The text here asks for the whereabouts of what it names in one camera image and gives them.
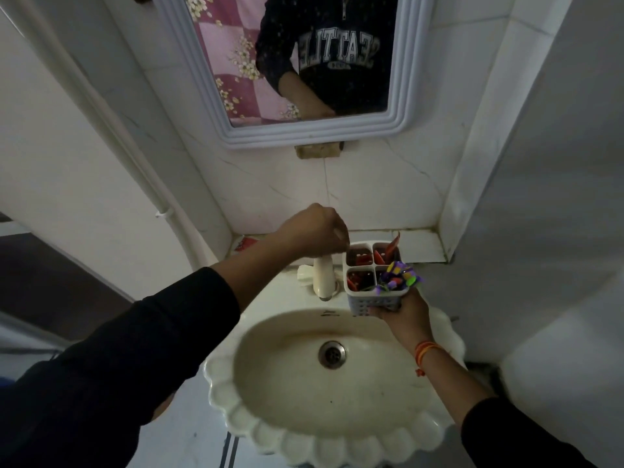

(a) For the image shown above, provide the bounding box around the person's left hand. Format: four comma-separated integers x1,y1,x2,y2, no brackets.
275,203,351,260

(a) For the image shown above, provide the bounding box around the person's right hand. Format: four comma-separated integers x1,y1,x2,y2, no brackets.
369,286,435,354

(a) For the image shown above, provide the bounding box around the white plastic organizer basket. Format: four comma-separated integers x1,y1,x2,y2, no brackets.
344,241,411,318

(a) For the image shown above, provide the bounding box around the person's right forearm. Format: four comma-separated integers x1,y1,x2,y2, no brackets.
414,342,598,468

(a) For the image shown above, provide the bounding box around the person's left forearm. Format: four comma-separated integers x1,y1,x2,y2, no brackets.
0,234,293,468

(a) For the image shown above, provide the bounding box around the bundle of colourful hair clips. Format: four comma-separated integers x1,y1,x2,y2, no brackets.
374,261,424,295

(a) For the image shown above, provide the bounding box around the cream plastic faucet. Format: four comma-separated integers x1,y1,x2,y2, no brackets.
297,254,339,302

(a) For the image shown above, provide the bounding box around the orange thread wristband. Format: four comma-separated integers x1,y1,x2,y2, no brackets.
414,341,447,377

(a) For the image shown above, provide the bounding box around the metal sink drain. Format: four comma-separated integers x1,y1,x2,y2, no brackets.
318,340,348,370

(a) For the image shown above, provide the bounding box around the cream scalloped wash basin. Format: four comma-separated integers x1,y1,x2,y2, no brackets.
203,268,468,468

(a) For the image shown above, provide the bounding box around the brown mirror bracket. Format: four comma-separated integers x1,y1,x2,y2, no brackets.
294,141,345,160

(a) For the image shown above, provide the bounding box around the white framed wall mirror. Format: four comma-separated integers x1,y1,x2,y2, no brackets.
151,0,436,150

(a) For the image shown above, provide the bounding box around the white wall pipe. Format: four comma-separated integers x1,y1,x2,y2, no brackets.
0,0,220,271

